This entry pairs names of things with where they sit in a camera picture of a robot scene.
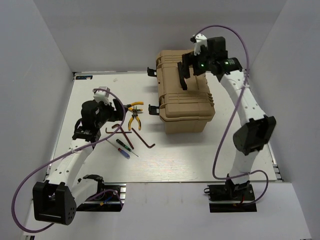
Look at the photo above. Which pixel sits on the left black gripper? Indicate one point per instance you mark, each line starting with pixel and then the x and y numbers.
pixel 118 106

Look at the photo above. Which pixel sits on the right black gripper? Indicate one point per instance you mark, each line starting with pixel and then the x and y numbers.
pixel 187 60

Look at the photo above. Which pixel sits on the bent brown hex key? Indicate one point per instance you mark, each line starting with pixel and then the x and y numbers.
pixel 115 129

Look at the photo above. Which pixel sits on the tan plastic toolbox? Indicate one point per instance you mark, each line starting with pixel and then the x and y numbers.
pixel 184 105

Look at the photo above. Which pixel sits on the large dark hex key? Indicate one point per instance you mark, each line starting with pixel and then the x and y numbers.
pixel 149 146

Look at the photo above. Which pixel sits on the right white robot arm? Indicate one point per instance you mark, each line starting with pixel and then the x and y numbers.
pixel 256 127

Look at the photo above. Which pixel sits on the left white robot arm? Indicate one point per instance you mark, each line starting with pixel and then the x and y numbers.
pixel 57 198

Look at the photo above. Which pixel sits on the yellow diagonal cutter pliers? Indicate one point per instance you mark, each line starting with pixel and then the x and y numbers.
pixel 134 116

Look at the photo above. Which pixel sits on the yellow needle-nose pliers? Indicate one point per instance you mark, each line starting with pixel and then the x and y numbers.
pixel 131 105

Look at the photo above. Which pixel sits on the long brown hex key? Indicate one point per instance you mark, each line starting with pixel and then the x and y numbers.
pixel 127 138

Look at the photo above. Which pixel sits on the green black screwdriver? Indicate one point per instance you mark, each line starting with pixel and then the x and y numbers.
pixel 125 146

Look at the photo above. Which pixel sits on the red blue screwdriver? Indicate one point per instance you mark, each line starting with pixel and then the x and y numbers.
pixel 121 151

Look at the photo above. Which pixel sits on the blue label sticker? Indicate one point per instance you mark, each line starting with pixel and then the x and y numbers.
pixel 84 77

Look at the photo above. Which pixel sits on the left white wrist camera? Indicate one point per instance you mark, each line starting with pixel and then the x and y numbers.
pixel 102 95

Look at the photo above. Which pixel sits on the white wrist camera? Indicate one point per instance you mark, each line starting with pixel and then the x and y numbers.
pixel 102 95
pixel 199 40

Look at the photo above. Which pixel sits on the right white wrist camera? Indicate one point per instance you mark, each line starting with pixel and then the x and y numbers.
pixel 199 40

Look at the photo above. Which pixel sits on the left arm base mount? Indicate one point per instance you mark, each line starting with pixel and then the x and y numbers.
pixel 101 196

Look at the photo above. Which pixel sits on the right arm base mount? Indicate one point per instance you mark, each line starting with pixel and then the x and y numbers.
pixel 231 198

